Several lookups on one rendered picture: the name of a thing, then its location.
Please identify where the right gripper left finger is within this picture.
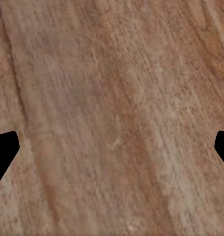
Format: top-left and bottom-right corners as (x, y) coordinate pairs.
(0, 131), (20, 181)

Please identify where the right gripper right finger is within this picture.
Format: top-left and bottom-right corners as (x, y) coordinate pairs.
(214, 130), (224, 162)

